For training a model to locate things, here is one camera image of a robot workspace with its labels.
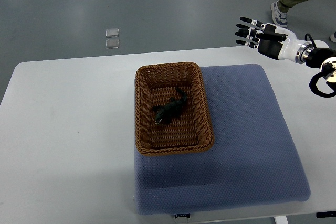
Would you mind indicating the upper floor metal plate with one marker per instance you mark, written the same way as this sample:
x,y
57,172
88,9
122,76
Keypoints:
x,y
112,32

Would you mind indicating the lower floor metal plate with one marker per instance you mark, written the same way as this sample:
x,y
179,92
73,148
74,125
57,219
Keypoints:
x,y
112,43

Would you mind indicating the blue foam cushion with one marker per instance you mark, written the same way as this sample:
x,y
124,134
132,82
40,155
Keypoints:
x,y
253,161

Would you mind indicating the dark toy crocodile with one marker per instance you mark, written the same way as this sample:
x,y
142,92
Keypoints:
x,y
173,109

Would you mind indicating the brown wicker basket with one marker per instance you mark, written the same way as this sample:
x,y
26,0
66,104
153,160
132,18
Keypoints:
x,y
192,132

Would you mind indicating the table control panel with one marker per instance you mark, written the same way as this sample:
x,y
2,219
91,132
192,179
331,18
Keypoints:
x,y
326,214

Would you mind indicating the white table leg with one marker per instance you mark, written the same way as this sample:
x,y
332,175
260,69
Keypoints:
x,y
281,220

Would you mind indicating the floor metal plate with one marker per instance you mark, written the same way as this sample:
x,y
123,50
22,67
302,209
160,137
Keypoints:
x,y
112,32
112,43

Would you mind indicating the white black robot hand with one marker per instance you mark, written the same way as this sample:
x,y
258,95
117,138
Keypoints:
x,y
272,41

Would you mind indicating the grey white sneaker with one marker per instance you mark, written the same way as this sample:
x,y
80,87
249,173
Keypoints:
x,y
279,18

